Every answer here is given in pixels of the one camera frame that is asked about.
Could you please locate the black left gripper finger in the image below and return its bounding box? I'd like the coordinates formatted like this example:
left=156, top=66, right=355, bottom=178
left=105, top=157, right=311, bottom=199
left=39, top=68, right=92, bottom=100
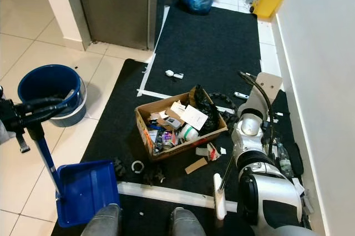
left=28, top=97, right=68, bottom=109
left=33, top=104, right=74, bottom=124

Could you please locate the blue long-handled dustpan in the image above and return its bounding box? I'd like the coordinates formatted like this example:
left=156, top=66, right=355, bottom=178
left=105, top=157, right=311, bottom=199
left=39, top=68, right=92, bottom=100
left=28, top=125, right=121, bottom=228

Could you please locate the white-headed broom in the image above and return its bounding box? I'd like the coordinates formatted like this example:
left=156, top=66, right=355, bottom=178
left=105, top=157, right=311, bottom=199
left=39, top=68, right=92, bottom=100
left=213, top=155, right=236, bottom=221

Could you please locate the black floor mat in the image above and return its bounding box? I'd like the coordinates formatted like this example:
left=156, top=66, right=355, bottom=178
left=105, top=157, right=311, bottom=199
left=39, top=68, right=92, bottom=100
left=147, top=4, right=262, bottom=108
left=53, top=58, right=306, bottom=236

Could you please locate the blue plastic bucket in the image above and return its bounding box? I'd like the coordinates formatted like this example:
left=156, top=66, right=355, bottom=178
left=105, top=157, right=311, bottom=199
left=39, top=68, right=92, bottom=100
left=18, top=64, right=88, bottom=128

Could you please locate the black trash clump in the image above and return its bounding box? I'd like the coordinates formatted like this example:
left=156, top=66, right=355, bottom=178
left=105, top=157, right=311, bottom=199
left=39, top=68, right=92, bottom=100
left=114, top=158, right=129, bottom=176
left=147, top=167, right=168, bottom=186

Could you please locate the cardboard box of trash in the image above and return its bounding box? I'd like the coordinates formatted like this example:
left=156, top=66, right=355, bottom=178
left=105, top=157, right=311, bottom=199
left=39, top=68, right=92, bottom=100
left=135, top=85, right=229, bottom=162

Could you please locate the stainless steel cabinet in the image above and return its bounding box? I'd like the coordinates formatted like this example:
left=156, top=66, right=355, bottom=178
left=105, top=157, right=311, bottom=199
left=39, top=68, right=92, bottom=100
left=72, top=0, right=164, bottom=51

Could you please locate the grey robot left leg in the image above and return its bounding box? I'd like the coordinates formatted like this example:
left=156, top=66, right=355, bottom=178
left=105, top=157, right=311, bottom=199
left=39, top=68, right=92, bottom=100
left=78, top=204, right=123, bottom=236

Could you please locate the grey robot leg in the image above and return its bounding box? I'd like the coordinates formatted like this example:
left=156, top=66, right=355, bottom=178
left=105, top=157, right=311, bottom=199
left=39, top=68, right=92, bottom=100
left=169, top=207, right=207, bottom=236
left=78, top=204, right=123, bottom=236

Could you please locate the small white crumpled object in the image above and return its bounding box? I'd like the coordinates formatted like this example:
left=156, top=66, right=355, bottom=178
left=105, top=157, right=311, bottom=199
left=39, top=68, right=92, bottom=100
left=165, top=69, right=185, bottom=79

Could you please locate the white paper sheet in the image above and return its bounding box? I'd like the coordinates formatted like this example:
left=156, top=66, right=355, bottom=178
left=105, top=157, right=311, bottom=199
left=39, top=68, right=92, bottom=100
left=181, top=104, right=210, bottom=131

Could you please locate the brown cardboard scrap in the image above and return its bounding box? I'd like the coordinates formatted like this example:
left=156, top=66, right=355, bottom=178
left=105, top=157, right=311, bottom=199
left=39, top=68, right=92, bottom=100
left=185, top=158, right=209, bottom=175

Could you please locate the black plastic bag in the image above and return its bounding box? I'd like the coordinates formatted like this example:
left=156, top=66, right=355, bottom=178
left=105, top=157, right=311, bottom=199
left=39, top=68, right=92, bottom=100
left=191, top=86, right=222, bottom=135

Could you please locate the white red wrapper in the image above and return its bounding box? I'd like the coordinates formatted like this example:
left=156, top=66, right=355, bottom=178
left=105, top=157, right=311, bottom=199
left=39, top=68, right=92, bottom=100
left=196, top=144, right=223, bottom=162

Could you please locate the grey robot right leg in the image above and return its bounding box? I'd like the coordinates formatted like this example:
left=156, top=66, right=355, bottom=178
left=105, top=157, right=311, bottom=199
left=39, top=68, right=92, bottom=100
left=169, top=207, right=207, bottom=236

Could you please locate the black strap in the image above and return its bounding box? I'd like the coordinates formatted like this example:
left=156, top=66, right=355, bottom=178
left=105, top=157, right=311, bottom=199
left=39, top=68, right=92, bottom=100
left=17, top=130, right=32, bottom=154

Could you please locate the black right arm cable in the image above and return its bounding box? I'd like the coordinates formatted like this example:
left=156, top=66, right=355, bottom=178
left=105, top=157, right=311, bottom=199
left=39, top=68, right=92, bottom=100
left=237, top=71, right=278, bottom=156

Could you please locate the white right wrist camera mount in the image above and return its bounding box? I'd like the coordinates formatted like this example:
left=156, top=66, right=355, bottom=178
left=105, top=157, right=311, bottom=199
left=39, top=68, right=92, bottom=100
left=241, top=72, right=283, bottom=114

